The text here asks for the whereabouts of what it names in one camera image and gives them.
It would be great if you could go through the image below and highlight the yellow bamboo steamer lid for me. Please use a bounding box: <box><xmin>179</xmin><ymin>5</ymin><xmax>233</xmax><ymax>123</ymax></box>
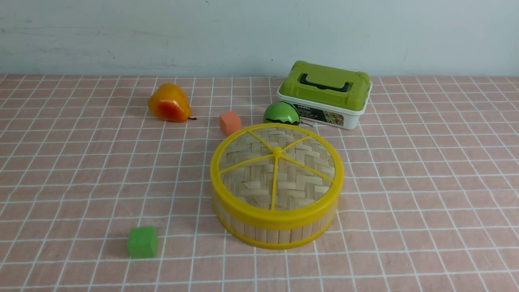
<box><xmin>210</xmin><ymin>123</ymin><xmax>344</xmax><ymax>230</ymax></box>

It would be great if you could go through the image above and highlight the yellow bamboo steamer basket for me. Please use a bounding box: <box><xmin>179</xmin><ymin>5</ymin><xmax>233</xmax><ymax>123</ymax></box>
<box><xmin>212</xmin><ymin>198</ymin><xmax>337</xmax><ymax>250</ymax></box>

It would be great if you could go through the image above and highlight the orange foam cube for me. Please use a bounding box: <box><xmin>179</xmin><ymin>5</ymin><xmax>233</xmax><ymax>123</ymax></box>
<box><xmin>219</xmin><ymin>111</ymin><xmax>242</xmax><ymax>137</ymax></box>

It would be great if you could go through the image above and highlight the green toy watermelon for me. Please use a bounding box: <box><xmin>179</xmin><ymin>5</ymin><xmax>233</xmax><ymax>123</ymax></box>
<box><xmin>263</xmin><ymin>101</ymin><xmax>313</xmax><ymax>127</ymax></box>

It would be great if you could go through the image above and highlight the green lidded white box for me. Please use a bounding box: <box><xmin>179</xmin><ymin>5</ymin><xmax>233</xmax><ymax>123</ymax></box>
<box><xmin>277</xmin><ymin>60</ymin><xmax>372</xmax><ymax>131</ymax></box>

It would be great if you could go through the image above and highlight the orange yellow toy pear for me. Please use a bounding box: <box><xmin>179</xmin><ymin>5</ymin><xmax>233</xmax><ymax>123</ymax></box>
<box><xmin>148</xmin><ymin>83</ymin><xmax>197</xmax><ymax>122</ymax></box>

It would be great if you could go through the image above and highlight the green foam cube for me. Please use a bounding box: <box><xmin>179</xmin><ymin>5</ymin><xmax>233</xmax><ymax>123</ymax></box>
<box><xmin>127</xmin><ymin>226</ymin><xmax>158</xmax><ymax>259</ymax></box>

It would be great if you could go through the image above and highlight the tablecloth pink white grid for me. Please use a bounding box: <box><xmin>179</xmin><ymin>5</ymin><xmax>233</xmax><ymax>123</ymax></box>
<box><xmin>0</xmin><ymin>74</ymin><xmax>519</xmax><ymax>292</ymax></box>

